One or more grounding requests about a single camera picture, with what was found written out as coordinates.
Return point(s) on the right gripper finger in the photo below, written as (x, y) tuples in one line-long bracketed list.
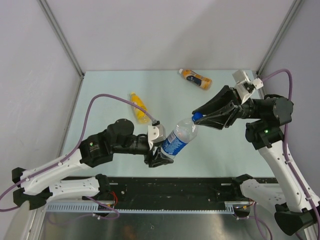
[(220, 100), (215, 120)]

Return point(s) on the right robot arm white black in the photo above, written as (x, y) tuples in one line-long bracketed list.
[(294, 205)]

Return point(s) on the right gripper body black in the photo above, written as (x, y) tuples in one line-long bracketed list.
[(246, 107)]

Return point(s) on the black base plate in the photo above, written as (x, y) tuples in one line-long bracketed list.
[(173, 193)]

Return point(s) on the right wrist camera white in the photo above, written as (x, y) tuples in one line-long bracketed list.
[(244, 86)]

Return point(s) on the aluminium corner post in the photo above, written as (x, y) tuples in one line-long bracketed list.
[(48, 13), (280, 34)]

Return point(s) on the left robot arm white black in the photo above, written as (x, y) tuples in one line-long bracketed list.
[(49, 182)]

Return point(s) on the orange juice bottle white cap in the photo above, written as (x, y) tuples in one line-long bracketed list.
[(197, 79)]

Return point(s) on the blue bottle cap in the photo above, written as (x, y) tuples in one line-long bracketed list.
[(196, 116)]

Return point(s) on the left aluminium corner post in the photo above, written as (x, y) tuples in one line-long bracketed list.
[(48, 13)]

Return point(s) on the right aluminium corner post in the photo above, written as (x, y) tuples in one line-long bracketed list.
[(280, 34)]

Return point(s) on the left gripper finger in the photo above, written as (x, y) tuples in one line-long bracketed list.
[(158, 152), (158, 160)]

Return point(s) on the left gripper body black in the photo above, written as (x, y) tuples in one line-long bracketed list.
[(144, 149)]

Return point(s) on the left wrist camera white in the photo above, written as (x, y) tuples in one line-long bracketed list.
[(156, 134)]

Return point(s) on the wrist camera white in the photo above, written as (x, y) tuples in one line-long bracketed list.
[(244, 86), (156, 134)]

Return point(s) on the clear water bottle blue label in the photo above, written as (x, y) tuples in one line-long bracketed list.
[(184, 132)]

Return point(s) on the grey slotted cable duct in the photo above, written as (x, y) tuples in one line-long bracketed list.
[(91, 207)]

